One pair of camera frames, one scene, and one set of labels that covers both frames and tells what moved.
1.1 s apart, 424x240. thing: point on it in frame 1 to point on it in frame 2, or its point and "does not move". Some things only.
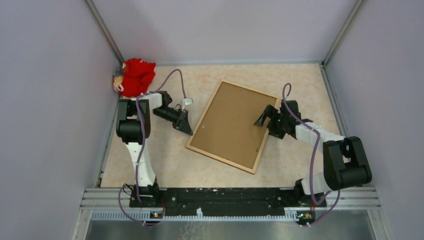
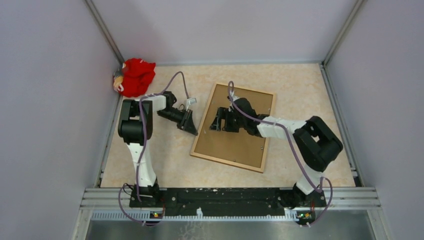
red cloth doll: x=134 y=77 does not move
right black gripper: x=272 y=112 to x=223 y=113
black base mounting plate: x=227 y=200 does not move
